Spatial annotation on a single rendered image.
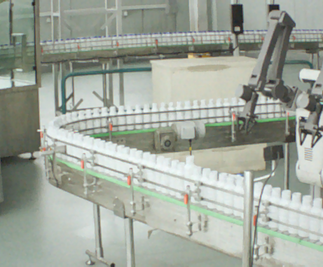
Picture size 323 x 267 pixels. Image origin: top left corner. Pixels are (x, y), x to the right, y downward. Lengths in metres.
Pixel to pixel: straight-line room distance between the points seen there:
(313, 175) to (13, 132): 5.68
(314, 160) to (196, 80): 4.24
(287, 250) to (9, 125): 6.21
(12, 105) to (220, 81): 2.48
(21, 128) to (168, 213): 5.48
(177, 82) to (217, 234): 4.50
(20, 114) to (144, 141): 3.79
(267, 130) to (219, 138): 0.39
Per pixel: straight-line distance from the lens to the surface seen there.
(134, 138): 5.33
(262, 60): 3.75
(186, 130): 5.26
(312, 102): 3.36
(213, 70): 7.91
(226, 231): 3.35
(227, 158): 8.11
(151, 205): 3.78
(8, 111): 8.90
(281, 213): 3.09
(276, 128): 5.72
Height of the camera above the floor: 1.99
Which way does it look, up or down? 11 degrees down
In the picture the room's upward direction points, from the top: 2 degrees counter-clockwise
